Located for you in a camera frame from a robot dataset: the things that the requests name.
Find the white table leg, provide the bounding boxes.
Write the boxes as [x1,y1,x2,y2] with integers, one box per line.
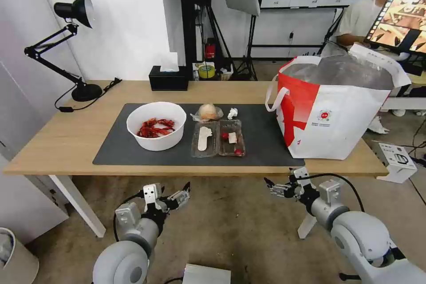
[296,213,317,240]
[48,174,107,239]

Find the yellow tape roll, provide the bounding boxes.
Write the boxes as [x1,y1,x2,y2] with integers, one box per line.
[197,63,216,80]

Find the white trash bin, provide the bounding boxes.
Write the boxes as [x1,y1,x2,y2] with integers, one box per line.
[0,227,40,284]

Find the black light stand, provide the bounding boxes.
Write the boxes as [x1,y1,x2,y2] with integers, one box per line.
[229,14,260,82]

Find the computer monitor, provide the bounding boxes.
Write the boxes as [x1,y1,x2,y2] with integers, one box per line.
[363,0,426,55]

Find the black desk lamp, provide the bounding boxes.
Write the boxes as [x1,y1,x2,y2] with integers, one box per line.
[24,0,103,102]

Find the red crayfish shells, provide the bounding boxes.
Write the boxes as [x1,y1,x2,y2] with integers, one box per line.
[137,117,176,138]

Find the white printed carton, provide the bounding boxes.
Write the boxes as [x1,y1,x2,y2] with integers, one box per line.
[376,142,418,184]

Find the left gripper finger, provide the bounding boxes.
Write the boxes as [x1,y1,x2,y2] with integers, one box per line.
[165,182,192,203]
[167,193,192,213]

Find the red and white takeout bag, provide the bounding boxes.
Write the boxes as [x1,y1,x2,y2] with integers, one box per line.
[264,43,412,160]

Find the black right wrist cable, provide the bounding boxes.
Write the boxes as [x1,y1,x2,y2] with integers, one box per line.
[304,173,365,213]

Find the black tissue box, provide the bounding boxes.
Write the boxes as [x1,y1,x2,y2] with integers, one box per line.
[148,52,189,92]

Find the black desk mat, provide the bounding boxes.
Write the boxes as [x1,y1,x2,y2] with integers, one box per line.
[92,103,306,167]

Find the white shoe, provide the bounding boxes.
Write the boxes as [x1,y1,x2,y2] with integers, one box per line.
[367,115,389,135]

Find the bun in clear wrap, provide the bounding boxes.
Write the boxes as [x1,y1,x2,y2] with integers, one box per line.
[190,103,225,123]

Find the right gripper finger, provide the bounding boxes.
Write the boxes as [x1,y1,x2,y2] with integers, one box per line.
[268,188,293,200]
[263,177,292,190]

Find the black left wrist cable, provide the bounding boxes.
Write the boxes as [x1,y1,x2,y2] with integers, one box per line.
[112,193,147,242]

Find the white cabinet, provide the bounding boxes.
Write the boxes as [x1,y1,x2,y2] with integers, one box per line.
[0,61,70,245]

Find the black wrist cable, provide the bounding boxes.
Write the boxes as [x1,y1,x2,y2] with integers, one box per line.
[112,193,147,242]
[304,173,365,213]

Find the grey ribbed box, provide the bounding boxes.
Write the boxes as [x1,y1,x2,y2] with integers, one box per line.
[181,263,232,284]

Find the black lamp power cable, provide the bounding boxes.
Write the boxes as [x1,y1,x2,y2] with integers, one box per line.
[54,77,122,113]

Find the black upright column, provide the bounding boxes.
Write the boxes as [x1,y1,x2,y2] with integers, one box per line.
[179,0,213,66]

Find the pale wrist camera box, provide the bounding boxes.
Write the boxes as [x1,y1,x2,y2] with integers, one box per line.
[143,183,164,205]
[292,166,311,182]

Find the white round bowl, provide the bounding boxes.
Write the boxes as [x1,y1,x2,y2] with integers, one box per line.
[126,102,187,152]

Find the red and black canister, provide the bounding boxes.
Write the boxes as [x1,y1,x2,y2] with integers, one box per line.
[204,38,216,61]

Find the person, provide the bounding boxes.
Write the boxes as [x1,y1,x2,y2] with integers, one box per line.
[334,0,424,48]

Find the clear plastic clamshell container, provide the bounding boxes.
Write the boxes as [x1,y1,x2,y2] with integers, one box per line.
[190,118,247,159]

